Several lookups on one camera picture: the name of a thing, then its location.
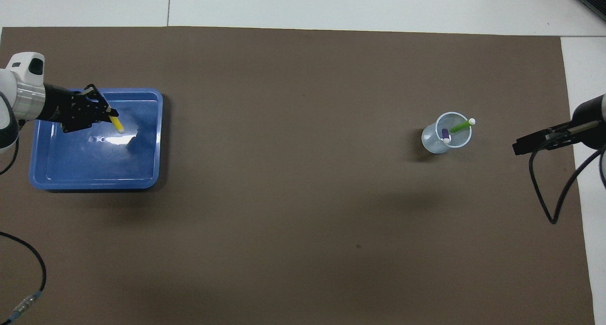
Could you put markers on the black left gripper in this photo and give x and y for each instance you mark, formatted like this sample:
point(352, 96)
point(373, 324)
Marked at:
point(66, 108)

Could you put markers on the yellow pen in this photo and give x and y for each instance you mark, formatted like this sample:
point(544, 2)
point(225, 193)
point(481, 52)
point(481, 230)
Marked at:
point(116, 124)

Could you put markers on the blue plastic tray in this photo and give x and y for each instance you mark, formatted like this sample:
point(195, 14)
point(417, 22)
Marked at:
point(94, 169)

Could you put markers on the green pen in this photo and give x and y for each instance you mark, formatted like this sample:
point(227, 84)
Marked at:
point(459, 127)

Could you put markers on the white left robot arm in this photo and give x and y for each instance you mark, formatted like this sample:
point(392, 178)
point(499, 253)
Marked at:
point(19, 93)

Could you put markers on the brown table mat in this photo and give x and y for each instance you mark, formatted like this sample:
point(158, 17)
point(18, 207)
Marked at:
point(303, 197)

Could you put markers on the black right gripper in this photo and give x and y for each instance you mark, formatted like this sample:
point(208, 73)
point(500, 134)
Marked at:
point(592, 117)

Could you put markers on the translucent plastic cup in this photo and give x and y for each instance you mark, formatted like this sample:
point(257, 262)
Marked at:
point(433, 145)

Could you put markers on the purple pen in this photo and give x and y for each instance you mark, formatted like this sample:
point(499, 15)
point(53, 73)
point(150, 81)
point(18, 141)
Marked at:
point(446, 135)

